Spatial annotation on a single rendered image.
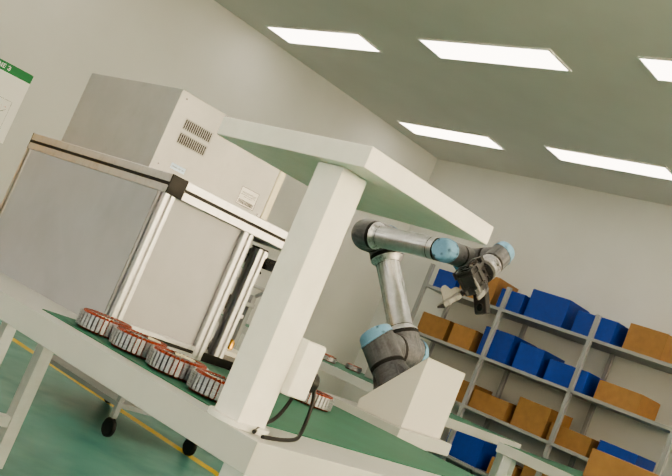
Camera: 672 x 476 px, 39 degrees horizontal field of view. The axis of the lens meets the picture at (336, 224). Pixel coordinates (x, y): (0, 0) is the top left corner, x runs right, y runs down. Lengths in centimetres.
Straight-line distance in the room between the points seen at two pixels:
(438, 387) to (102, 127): 131
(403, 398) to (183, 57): 622
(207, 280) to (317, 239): 82
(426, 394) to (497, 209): 767
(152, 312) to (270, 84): 732
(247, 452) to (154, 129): 107
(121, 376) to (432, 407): 154
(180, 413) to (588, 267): 843
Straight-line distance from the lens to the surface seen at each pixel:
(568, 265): 987
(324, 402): 226
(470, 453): 925
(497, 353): 931
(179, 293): 218
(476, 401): 935
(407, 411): 289
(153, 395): 157
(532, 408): 903
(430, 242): 303
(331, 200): 143
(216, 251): 221
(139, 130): 231
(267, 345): 142
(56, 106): 817
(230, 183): 236
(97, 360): 171
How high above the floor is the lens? 93
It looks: 6 degrees up
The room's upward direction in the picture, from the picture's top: 23 degrees clockwise
